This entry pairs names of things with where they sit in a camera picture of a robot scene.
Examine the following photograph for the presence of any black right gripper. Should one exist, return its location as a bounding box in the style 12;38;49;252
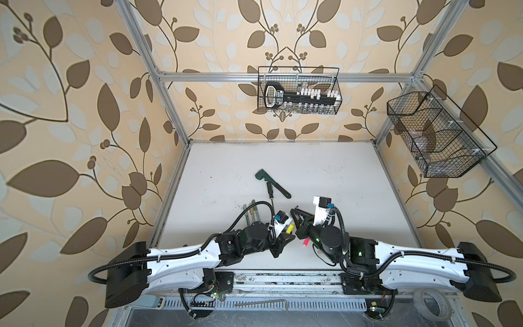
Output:
291;209;339;265

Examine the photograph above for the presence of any yellow highlighter pen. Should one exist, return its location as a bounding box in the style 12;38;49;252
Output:
286;223;295;234

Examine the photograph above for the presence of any light green pen cap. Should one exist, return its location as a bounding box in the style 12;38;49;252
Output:
242;204;250;225

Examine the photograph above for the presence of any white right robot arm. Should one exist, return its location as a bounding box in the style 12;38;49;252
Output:
291;208;502;302

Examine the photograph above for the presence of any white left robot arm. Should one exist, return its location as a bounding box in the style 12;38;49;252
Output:
104;222;295;309

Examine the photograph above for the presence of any metal hex key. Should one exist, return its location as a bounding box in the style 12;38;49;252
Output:
234;299;290;312

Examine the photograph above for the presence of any green pipe wrench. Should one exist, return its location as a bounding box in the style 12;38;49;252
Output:
255;169;291;199

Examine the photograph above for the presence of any black socket set holder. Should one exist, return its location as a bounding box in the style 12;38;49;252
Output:
262;82;342;110

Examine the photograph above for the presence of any clear tape roll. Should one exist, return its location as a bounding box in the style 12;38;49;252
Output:
413;288;453;322

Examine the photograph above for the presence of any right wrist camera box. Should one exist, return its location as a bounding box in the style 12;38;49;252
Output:
313;196;335;226

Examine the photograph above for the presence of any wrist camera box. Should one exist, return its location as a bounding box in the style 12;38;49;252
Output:
313;196;335;226
273;211;294;238

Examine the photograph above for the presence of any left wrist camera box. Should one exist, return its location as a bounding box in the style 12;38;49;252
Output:
273;211;294;238

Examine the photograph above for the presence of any black wire basket centre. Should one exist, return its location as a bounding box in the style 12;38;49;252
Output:
257;65;343;115

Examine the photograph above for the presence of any black wire basket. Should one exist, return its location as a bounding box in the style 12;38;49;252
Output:
387;84;498;178
257;65;343;115

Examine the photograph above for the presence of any black wire basket right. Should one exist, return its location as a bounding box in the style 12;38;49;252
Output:
387;84;498;178

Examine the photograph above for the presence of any aluminium frame rail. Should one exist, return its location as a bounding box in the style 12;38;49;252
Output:
114;0;523;197

